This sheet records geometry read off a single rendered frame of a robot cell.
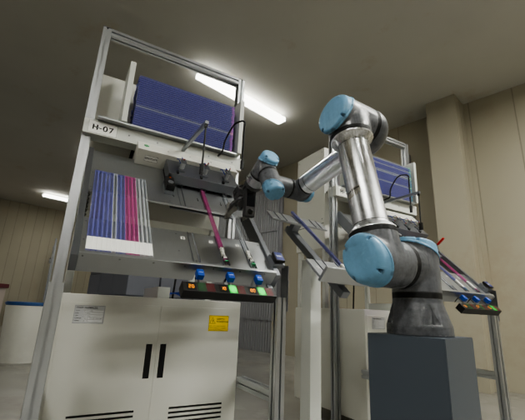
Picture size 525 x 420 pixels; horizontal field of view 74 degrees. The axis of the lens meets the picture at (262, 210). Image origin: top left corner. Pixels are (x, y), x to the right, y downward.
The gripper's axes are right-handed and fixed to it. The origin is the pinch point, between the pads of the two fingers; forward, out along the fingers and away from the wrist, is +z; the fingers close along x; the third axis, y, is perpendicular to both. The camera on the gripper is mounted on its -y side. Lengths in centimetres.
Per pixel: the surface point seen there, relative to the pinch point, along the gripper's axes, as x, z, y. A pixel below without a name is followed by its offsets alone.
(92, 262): 54, -6, -33
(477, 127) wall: -297, -41, 159
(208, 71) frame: 9, -20, 93
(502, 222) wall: -299, 4, 63
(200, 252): 19.7, -4.6, -23.7
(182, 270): 27.1, -5.7, -33.0
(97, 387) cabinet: 44, 40, -52
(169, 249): 30.9, -4.7, -24.4
